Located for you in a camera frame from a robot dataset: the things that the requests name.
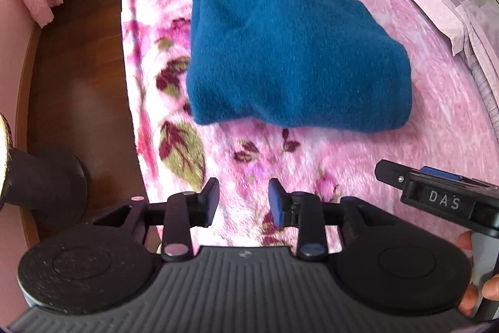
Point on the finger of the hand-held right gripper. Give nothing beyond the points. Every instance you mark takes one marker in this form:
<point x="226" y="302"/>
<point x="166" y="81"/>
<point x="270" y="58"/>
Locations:
<point x="440" y="173"/>
<point x="390" y="173"/>

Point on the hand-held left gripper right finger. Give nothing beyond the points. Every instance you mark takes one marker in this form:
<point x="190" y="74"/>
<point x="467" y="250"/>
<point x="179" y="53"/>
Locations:
<point x="276" y="202"/>

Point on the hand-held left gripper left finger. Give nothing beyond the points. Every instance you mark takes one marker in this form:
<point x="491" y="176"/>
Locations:
<point x="210" y="200"/>

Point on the blue knitted sweater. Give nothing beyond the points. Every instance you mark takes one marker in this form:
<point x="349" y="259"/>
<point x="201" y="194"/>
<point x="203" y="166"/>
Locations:
<point x="292" y="52"/>

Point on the person's right hand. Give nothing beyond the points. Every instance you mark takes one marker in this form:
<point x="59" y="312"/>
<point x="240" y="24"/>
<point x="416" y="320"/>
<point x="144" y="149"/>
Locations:
<point x="466" y="241"/>

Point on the pink floral bedspread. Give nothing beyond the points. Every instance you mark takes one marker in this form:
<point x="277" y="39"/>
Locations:
<point x="351" y="161"/>

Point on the black round stand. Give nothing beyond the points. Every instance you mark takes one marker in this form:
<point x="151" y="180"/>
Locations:
<point x="50" y="184"/>

